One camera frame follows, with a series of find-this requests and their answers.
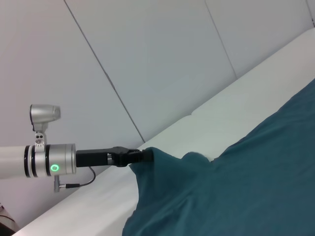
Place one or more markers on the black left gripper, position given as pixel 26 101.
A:
pixel 98 157

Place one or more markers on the teal blue t-shirt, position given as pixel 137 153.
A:
pixel 233 184

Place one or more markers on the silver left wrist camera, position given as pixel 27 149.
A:
pixel 44 114

